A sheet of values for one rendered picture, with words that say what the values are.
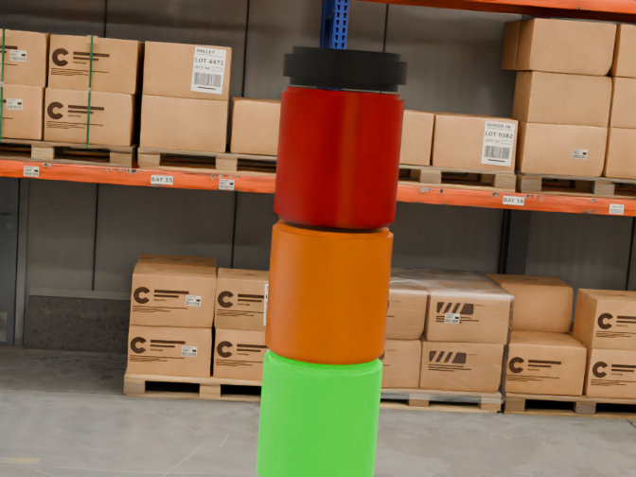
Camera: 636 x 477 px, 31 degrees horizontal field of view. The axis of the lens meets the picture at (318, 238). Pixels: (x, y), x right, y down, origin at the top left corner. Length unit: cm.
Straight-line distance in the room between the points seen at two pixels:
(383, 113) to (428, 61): 901
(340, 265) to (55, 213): 903
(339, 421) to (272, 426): 3
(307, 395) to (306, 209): 7
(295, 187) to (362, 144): 3
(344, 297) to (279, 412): 5
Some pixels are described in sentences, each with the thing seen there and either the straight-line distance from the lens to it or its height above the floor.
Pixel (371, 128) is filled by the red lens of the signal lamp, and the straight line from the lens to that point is 45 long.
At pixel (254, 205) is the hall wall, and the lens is 938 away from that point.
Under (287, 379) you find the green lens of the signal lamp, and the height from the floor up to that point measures 221.
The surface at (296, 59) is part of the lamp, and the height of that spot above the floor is 234.
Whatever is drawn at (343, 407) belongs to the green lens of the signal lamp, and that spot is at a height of 220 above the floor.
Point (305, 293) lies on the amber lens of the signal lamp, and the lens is 46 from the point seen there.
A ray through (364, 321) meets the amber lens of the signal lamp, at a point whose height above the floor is 223.
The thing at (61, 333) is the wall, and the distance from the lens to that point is 949.
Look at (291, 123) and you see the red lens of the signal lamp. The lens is 46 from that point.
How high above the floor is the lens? 233
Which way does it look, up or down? 8 degrees down
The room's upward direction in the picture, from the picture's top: 4 degrees clockwise
